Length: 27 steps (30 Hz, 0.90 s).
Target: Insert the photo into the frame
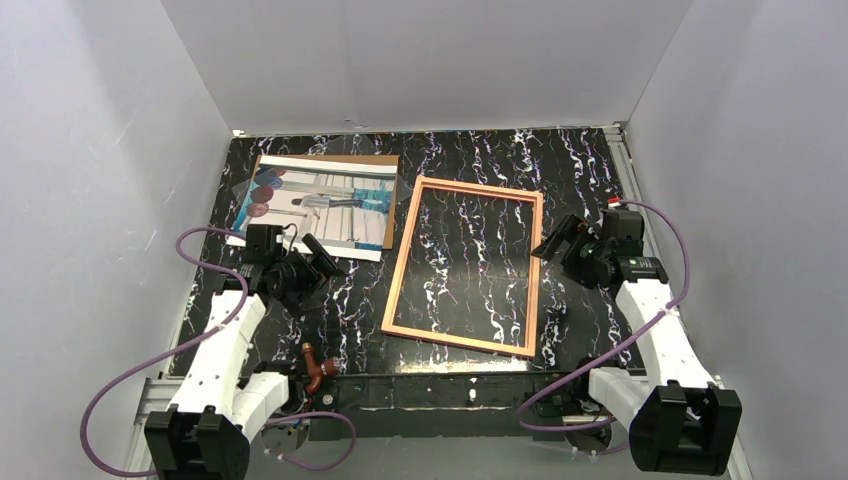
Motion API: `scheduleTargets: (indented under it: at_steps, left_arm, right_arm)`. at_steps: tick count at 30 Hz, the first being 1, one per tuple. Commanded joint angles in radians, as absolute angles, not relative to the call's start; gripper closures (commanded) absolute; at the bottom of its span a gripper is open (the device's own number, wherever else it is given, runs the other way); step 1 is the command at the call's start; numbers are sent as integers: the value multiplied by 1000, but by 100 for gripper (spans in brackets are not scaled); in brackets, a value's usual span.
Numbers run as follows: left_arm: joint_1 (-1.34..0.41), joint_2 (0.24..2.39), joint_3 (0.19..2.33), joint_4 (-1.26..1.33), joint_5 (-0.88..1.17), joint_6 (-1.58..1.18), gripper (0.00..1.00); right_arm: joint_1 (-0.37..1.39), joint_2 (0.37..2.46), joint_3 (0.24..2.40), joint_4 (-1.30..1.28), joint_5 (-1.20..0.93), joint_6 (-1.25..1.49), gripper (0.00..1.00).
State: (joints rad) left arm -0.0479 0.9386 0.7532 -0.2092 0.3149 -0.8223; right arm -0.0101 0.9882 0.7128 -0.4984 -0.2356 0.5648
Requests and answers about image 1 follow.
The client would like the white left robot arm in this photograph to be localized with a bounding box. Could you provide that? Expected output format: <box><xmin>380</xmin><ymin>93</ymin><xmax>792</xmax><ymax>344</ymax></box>
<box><xmin>144</xmin><ymin>226</ymin><xmax>347</xmax><ymax>479</ymax></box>

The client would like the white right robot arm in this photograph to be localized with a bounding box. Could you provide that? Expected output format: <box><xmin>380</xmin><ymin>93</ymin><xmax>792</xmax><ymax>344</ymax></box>
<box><xmin>520</xmin><ymin>209</ymin><xmax>743</xmax><ymax>476</ymax></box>

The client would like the printed photo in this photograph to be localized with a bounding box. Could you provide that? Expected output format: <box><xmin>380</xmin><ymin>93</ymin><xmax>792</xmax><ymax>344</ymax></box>
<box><xmin>226</xmin><ymin>156</ymin><xmax>399</xmax><ymax>263</ymax></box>

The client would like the copper pipe fitting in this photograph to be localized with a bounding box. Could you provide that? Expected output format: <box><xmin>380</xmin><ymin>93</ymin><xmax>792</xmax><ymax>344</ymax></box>
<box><xmin>301</xmin><ymin>343</ymin><xmax>341</xmax><ymax>396</ymax></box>

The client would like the brown backing board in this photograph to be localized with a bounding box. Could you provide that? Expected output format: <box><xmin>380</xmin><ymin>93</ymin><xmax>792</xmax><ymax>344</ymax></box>
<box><xmin>256</xmin><ymin>154</ymin><xmax>401</xmax><ymax>251</ymax></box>

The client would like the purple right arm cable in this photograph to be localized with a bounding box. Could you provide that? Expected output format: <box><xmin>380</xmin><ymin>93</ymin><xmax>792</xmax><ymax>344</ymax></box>
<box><xmin>515</xmin><ymin>198</ymin><xmax>692</xmax><ymax>458</ymax></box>

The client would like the aluminium right side rail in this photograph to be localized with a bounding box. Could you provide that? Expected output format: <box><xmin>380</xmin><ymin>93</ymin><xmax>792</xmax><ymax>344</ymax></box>
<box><xmin>601</xmin><ymin>124</ymin><xmax>664</xmax><ymax>260</ymax></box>

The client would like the aluminium rail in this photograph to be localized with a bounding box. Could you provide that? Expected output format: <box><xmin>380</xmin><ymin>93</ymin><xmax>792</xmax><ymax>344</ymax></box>
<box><xmin>125</xmin><ymin>376</ymin><xmax>750</xmax><ymax>480</ymax></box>
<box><xmin>601</xmin><ymin>124</ymin><xmax>664</xmax><ymax>260</ymax></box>

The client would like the aluminium front rail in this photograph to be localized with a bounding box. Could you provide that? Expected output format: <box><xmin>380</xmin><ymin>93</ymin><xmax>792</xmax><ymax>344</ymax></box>
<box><xmin>125</xmin><ymin>376</ymin><xmax>750</xmax><ymax>480</ymax></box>

